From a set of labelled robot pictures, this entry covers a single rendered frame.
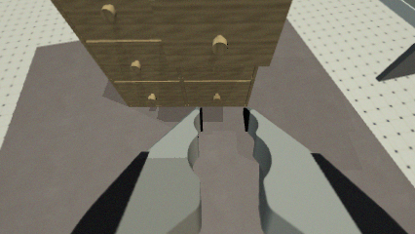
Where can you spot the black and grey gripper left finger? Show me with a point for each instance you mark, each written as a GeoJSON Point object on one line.
{"type": "Point", "coordinates": [157, 193]}

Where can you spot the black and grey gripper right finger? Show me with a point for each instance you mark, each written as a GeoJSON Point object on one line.
{"type": "Point", "coordinates": [303, 193]}

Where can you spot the wooden chest of drawers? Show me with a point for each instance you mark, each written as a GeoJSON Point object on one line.
{"type": "Point", "coordinates": [84, 39]}

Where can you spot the wooden drawer front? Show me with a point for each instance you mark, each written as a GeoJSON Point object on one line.
{"type": "Point", "coordinates": [221, 92]}
{"type": "Point", "coordinates": [220, 33]}
{"type": "Point", "coordinates": [241, 72]}
{"type": "Point", "coordinates": [111, 18]}
{"type": "Point", "coordinates": [148, 92]}
{"type": "Point", "coordinates": [123, 59]}

